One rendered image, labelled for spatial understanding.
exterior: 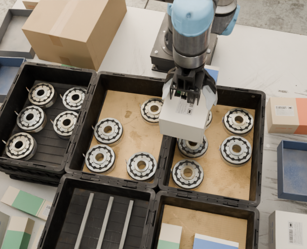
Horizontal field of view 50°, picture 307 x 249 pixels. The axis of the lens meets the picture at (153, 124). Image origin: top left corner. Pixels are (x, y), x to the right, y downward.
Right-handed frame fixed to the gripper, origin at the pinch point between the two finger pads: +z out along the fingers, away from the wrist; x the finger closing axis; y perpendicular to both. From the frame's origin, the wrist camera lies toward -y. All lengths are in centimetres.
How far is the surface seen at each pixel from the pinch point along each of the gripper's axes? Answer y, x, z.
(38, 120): 8, -54, 25
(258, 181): 12.0, 24.5, 19.0
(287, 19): -155, 41, 112
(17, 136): 16, -59, 25
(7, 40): -35, -99, 41
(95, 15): -43, -50, 21
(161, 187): 21.9, -2.7, 17.6
